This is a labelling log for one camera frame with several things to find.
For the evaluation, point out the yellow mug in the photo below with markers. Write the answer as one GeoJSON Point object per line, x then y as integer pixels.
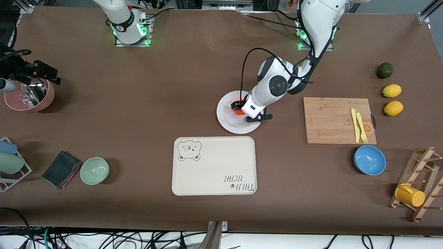
{"type": "Point", "coordinates": [412, 196]}

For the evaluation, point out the pale green bowl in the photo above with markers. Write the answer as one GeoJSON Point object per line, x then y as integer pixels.
{"type": "Point", "coordinates": [94, 170]}

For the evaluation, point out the steel cup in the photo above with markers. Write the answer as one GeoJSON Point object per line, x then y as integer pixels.
{"type": "Point", "coordinates": [34, 91]}

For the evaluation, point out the blue bowl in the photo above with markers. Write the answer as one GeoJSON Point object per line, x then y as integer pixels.
{"type": "Point", "coordinates": [369, 159]}

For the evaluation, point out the dark green avocado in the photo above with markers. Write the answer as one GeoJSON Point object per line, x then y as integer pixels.
{"type": "Point", "coordinates": [385, 70]}

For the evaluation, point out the pale green cup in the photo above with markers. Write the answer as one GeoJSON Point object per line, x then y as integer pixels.
{"type": "Point", "coordinates": [10, 163]}

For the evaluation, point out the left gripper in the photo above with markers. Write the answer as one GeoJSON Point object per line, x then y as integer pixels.
{"type": "Point", "coordinates": [238, 104]}

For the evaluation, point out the dark grey folded cloth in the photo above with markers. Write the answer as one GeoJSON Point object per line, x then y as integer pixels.
{"type": "Point", "coordinates": [60, 169]}

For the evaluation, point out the cream bear print tray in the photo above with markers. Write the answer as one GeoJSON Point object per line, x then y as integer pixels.
{"type": "Point", "coordinates": [214, 166]}

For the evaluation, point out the blue cup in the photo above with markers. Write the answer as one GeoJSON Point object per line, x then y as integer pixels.
{"type": "Point", "coordinates": [7, 147]}

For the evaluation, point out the wooden mug rack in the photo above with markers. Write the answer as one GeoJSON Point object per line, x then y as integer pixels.
{"type": "Point", "coordinates": [416, 167]}

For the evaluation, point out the clear ice pieces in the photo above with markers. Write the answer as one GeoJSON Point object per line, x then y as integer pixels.
{"type": "Point", "coordinates": [23, 100]}

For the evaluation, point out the wooden cutting board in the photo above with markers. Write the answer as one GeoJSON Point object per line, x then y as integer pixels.
{"type": "Point", "coordinates": [335, 119]}

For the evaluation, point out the white round plate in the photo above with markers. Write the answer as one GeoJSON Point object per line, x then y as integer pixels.
{"type": "Point", "coordinates": [228, 121]}

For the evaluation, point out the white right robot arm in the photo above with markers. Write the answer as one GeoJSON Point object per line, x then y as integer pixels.
{"type": "Point", "coordinates": [121, 20]}

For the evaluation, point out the yellow plastic knife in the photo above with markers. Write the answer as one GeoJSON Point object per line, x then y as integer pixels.
{"type": "Point", "coordinates": [355, 128]}

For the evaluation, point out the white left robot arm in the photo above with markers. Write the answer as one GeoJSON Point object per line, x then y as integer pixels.
{"type": "Point", "coordinates": [322, 20]}

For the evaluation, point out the aluminium frame profile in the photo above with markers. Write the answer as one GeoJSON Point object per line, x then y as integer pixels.
{"type": "Point", "coordinates": [429, 12]}
{"type": "Point", "coordinates": [24, 7]}

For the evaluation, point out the yellow plastic fork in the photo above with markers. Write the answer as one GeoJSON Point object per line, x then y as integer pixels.
{"type": "Point", "coordinates": [361, 126]}

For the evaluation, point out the pink bowl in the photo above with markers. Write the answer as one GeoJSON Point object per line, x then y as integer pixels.
{"type": "Point", "coordinates": [14, 103]}

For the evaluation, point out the metal table edge bracket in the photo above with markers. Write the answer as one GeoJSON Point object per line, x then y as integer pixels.
{"type": "Point", "coordinates": [213, 235]}

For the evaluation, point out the yellow lemon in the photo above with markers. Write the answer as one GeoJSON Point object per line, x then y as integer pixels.
{"type": "Point", "coordinates": [393, 108]}
{"type": "Point", "coordinates": [391, 90]}

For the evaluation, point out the orange fruit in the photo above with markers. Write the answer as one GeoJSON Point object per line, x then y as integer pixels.
{"type": "Point", "coordinates": [238, 110]}

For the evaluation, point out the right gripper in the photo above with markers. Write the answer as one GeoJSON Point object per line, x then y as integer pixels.
{"type": "Point", "coordinates": [15, 66]}

